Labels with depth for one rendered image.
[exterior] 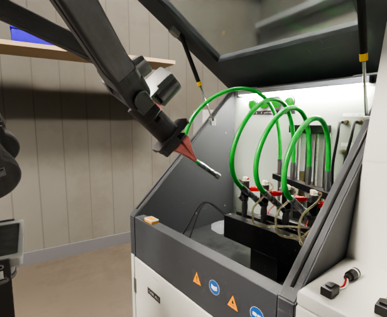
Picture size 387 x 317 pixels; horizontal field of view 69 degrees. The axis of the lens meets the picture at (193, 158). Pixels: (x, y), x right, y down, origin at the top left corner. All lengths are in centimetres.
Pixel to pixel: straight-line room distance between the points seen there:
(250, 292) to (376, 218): 33
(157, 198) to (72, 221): 199
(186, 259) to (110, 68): 57
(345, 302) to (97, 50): 61
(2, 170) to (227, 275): 53
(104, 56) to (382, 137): 63
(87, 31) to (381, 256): 73
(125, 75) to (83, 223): 261
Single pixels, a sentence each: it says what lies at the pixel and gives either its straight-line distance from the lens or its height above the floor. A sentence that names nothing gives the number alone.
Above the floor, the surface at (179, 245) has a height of 94.
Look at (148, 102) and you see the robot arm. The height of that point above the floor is 134.
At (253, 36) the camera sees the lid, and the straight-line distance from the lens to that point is 110.
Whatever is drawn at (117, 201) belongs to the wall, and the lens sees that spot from 309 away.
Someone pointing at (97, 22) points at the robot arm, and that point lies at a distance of 48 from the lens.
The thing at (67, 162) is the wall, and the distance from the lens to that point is 291.
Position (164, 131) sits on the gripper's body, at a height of 128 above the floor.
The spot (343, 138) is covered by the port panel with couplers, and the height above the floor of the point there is 125.
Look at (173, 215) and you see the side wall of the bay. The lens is 119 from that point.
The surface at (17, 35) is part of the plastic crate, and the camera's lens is 246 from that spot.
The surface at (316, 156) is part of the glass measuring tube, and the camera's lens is 112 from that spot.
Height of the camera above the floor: 130
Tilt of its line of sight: 7 degrees down
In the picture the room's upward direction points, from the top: straight up
